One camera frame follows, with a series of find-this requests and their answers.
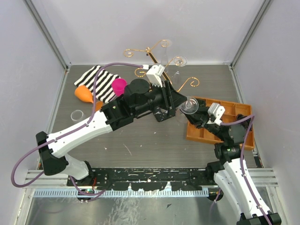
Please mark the gold wine glass rack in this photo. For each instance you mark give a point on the gold wine glass rack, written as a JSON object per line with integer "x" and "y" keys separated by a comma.
{"x": 130, "y": 52}

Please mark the black coil right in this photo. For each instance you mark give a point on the black coil right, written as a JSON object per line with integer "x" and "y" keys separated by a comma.
{"x": 245, "y": 123}

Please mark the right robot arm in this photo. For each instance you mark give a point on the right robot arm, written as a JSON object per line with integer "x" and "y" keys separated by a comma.
{"x": 230, "y": 171}

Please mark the clear round wine glass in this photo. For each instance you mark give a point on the clear round wine glass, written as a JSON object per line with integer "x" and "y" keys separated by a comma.
{"x": 189, "y": 107}

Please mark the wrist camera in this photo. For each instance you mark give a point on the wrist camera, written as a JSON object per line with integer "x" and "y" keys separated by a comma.
{"x": 154, "y": 75}
{"x": 215, "y": 113}

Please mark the black mounting base plate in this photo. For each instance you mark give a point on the black mounting base plate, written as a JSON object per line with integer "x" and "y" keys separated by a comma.
{"x": 148, "y": 179}

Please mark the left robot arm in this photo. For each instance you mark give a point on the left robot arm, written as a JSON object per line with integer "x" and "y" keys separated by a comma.
{"x": 139, "y": 99}

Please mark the orange plastic wine glass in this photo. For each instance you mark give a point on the orange plastic wine glass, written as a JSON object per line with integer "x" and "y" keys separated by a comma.
{"x": 85, "y": 95}

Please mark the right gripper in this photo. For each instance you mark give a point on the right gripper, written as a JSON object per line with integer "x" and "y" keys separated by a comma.
{"x": 200, "y": 118}

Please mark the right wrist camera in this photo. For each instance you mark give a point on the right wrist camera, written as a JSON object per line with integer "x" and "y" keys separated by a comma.
{"x": 215, "y": 113}

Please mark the striped black white cloth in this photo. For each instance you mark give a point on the striped black white cloth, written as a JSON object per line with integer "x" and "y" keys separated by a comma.
{"x": 104, "y": 90}

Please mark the pink plastic wine glass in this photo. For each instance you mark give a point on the pink plastic wine glass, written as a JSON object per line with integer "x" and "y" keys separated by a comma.
{"x": 118, "y": 86}

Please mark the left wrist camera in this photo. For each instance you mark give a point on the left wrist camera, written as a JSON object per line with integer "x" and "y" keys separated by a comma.
{"x": 154, "y": 75}

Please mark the clear champagne flute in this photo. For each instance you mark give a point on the clear champagne flute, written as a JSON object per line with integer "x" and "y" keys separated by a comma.
{"x": 179, "y": 61}
{"x": 165, "y": 44}

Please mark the orange compartment tray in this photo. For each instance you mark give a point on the orange compartment tray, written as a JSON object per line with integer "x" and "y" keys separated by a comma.
{"x": 232, "y": 110}

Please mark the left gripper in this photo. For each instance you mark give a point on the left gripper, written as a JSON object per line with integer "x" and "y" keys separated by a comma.
{"x": 172, "y": 99}

